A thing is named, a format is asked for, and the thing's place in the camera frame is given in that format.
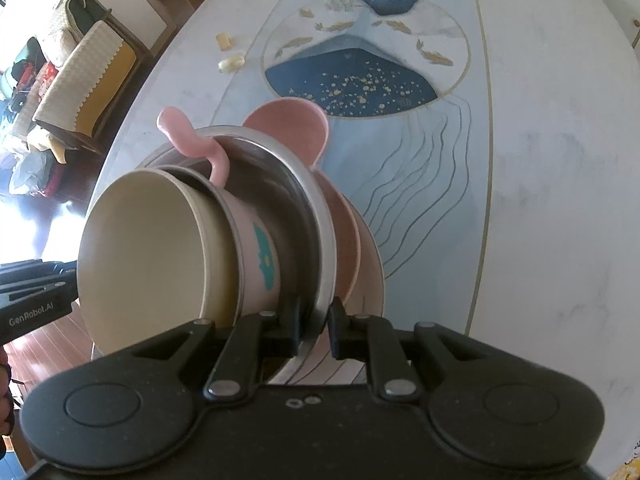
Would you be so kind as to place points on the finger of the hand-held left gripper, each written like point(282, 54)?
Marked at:
point(40, 272)

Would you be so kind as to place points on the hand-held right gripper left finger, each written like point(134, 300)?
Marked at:
point(295, 322)

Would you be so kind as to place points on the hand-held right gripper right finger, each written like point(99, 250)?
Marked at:
point(337, 330)

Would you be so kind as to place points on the pink pot with steel lining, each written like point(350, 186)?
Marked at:
point(250, 260)

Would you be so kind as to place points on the large steel bowl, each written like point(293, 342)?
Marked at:
point(295, 220)

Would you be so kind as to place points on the cream bowl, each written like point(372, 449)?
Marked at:
point(145, 260)

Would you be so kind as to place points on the pink mouse-shaped plate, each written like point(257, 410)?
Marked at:
point(295, 120)

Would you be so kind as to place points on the person's left hand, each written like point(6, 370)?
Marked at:
point(6, 400)

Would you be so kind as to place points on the grey bag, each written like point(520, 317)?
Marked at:
point(35, 175)

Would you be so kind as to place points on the blue printed table runner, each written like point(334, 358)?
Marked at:
point(425, 160)

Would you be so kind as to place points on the wooden sofa with crochet cover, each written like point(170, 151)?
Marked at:
point(85, 85)

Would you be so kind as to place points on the sofa with white cover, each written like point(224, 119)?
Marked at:
point(70, 15)

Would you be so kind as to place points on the small yellow block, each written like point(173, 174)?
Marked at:
point(223, 41)

